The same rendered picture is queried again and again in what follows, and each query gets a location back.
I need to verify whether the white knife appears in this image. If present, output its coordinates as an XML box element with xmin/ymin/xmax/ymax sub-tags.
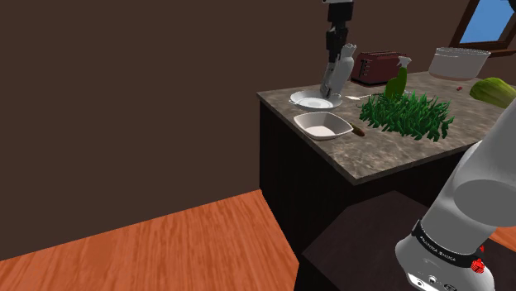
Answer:
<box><xmin>345</xmin><ymin>93</ymin><xmax>382</xmax><ymax>102</ymax></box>

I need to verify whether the green spray bottle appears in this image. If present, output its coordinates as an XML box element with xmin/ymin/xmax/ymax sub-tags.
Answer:
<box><xmin>383</xmin><ymin>55</ymin><xmax>413</xmax><ymax>103</ymax></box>

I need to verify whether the dark robot stand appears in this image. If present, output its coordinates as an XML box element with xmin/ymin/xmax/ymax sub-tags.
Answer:
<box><xmin>294</xmin><ymin>189</ymin><xmax>516</xmax><ymax>291</ymax></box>

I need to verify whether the white square bowl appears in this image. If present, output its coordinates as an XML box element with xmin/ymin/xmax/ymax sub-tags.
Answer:
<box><xmin>293</xmin><ymin>111</ymin><xmax>355</xmax><ymax>141</ymax></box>

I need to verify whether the dark red toaster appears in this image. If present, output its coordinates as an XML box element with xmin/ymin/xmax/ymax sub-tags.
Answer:
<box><xmin>350</xmin><ymin>50</ymin><xmax>409</xmax><ymax>88</ymax></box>

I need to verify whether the large white pot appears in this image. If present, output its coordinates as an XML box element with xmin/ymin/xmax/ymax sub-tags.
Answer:
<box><xmin>428</xmin><ymin>46</ymin><xmax>492</xmax><ymax>81</ymax></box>

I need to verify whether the green melon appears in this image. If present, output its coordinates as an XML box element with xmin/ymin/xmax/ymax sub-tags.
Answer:
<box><xmin>469</xmin><ymin>76</ymin><xmax>516</xmax><ymax>109</ymax></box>

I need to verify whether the dark kitchen cabinet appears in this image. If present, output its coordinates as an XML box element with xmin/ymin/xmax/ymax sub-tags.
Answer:
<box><xmin>257</xmin><ymin>100</ymin><xmax>485</xmax><ymax>259</ymax></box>

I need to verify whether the green grass plant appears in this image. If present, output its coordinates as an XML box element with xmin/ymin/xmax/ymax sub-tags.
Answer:
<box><xmin>357</xmin><ymin>92</ymin><xmax>456</xmax><ymax>143</ymax></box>

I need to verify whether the white leaning bottle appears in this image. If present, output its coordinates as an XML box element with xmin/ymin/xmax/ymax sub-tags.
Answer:
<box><xmin>319</xmin><ymin>43</ymin><xmax>358</xmax><ymax>99</ymax></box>

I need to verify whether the brown framed window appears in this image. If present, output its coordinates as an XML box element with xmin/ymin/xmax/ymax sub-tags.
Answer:
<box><xmin>448</xmin><ymin>0</ymin><xmax>516</xmax><ymax>53</ymax></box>

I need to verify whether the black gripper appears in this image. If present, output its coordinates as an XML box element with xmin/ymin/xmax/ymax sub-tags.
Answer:
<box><xmin>325</xmin><ymin>2</ymin><xmax>355</xmax><ymax>64</ymax></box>

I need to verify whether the white round bowl with handles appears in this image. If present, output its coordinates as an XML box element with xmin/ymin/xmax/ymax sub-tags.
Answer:
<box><xmin>289</xmin><ymin>89</ymin><xmax>344</xmax><ymax>113</ymax></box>

